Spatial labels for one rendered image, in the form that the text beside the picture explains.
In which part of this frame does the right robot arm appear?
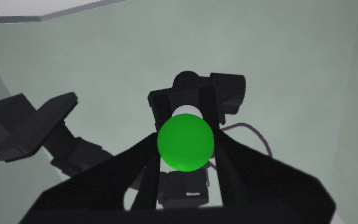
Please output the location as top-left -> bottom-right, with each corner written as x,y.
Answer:
4,71 -> 246,208

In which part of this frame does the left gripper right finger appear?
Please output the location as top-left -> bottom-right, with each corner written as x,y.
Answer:
213,127 -> 336,224

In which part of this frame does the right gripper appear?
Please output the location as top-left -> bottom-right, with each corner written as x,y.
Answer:
147,78 -> 226,134

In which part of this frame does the grey table edge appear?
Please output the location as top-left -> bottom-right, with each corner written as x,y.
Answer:
0,0 -> 128,24

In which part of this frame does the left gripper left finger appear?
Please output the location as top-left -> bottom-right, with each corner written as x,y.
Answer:
27,132 -> 161,213

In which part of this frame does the green ball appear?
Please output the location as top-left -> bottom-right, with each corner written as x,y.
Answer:
157,114 -> 214,171

